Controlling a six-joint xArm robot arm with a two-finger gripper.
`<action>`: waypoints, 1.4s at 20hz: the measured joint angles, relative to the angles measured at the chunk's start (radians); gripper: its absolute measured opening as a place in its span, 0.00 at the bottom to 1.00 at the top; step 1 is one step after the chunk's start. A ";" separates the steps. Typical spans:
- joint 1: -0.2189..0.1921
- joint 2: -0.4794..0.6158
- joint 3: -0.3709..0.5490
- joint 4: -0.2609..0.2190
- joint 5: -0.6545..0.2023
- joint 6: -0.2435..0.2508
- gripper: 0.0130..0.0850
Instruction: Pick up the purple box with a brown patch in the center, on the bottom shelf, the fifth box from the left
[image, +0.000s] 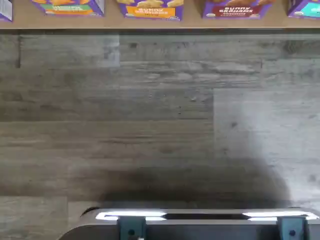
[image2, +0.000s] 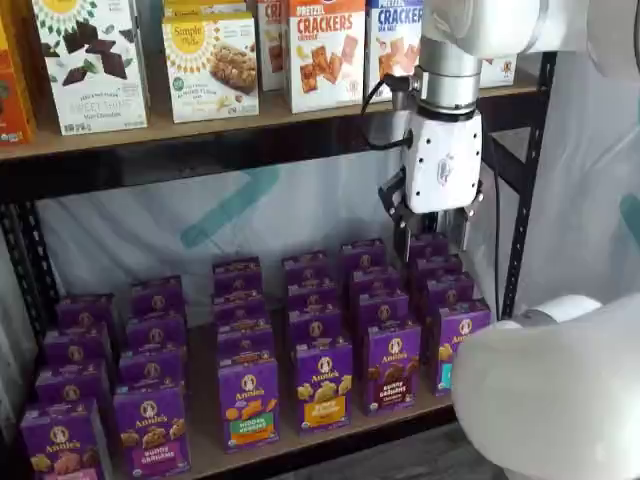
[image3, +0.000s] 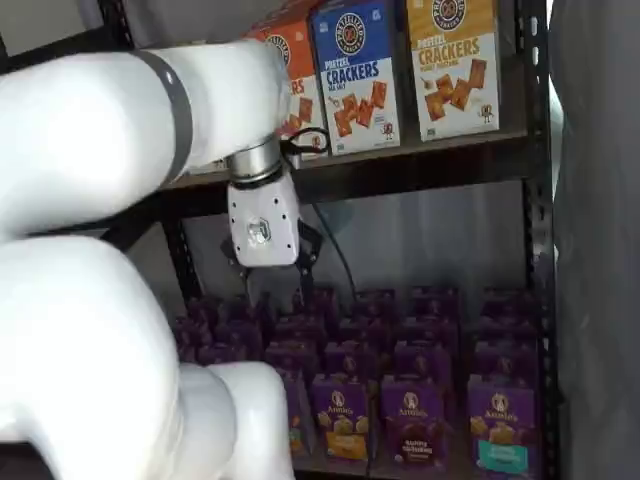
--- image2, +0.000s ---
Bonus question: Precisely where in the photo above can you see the purple Annie's box brown bunnies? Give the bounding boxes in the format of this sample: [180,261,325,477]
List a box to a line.
[348,266,402,297]
[340,238,389,272]
[366,323,424,417]
[356,291,410,331]

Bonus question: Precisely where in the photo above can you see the white Sweet Thins chocolate box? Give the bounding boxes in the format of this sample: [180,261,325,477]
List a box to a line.
[31,0,150,136]

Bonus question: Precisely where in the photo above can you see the blue sea salt crackers box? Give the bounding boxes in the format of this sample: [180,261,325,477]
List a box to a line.
[364,0,425,104]

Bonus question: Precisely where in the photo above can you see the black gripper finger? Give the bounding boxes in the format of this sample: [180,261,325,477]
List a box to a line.
[378,168,417,264]
[457,182,487,250]

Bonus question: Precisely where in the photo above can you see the black metal shelf rack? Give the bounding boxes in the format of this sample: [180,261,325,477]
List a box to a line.
[0,49,559,480]

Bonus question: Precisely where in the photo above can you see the translucent sheet with teal stripe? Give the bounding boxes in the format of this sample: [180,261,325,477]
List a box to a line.
[34,149,506,321]

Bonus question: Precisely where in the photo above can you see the orange cheddar pretzel crackers box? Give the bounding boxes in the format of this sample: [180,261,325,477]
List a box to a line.
[256,0,290,93]
[283,0,367,115]

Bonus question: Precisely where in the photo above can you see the yellow Simple Mills bar box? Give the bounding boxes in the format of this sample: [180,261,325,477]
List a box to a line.
[163,0,249,19]
[162,12,261,125]

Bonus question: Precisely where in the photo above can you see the orange Simple Mills snack box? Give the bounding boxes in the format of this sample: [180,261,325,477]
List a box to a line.
[0,14,37,146]

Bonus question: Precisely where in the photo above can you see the purple Annie's bunny grahams box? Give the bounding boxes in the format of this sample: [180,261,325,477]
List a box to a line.
[118,348,187,390]
[124,313,189,354]
[129,275,186,319]
[112,383,192,477]

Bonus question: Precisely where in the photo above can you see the purple Annie's box yellow label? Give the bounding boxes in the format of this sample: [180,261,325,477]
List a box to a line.
[285,280,340,311]
[293,340,355,437]
[280,251,330,286]
[288,305,345,347]

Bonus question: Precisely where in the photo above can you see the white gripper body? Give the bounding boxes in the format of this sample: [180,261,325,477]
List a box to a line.
[402,107,485,216]

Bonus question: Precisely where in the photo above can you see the purple Annie's box teal label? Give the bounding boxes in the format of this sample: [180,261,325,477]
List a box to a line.
[437,302,494,397]
[411,253,465,281]
[423,273,476,311]
[406,231,451,261]

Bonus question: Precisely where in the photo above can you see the black gripper connector cable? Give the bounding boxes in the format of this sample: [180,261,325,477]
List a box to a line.
[360,73,426,151]

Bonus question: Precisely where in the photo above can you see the purple Annie's box green label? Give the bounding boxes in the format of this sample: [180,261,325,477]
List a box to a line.
[211,256,265,297]
[217,355,281,455]
[216,323,276,362]
[211,292,270,329]

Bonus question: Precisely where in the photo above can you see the thin black hanging cable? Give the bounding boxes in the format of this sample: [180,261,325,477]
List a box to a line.
[492,167,503,321]

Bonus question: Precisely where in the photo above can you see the purple Annie's box pink label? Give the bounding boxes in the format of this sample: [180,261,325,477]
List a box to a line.
[54,293,117,331]
[42,323,110,369]
[34,360,112,407]
[19,398,112,480]

